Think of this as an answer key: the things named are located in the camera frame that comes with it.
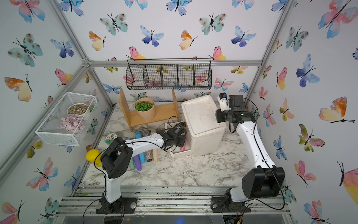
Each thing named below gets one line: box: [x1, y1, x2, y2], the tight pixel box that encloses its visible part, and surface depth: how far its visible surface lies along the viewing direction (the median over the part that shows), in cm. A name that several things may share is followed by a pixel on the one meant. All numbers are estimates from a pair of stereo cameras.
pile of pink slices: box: [60, 113, 86, 135], surface depth 65 cm
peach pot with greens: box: [134, 97, 156, 122], surface depth 95 cm
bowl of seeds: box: [67, 103, 89, 117], surface depth 72 cm
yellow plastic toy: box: [85, 148, 103, 168], surface depth 83 cm
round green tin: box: [104, 133, 118, 145], surface depth 93 cm
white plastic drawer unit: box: [172, 94, 227, 158], surface depth 83 cm
